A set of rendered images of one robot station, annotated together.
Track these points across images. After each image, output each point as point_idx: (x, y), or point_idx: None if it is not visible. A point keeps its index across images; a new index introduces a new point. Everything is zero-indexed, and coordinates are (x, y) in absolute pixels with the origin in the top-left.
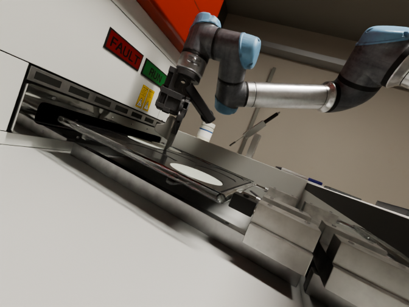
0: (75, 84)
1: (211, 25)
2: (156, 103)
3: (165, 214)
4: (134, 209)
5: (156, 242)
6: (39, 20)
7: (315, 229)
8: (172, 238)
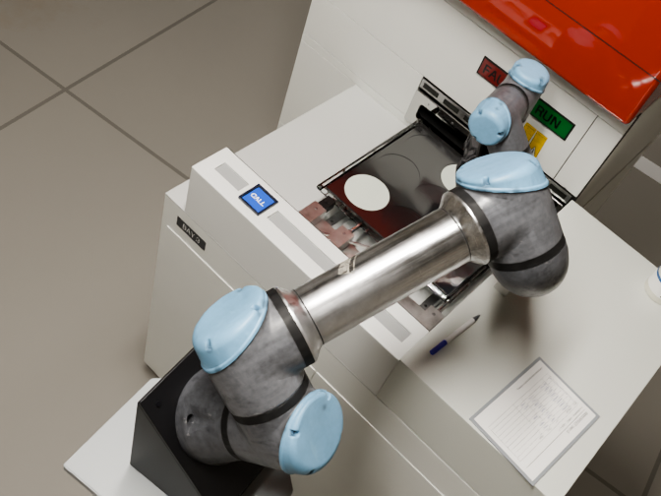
0: (451, 98)
1: (509, 78)
2: (464, 142)
3: None
4: None
5: (313, 188)
6: (432, 50)
7: None
8: (320, 198)
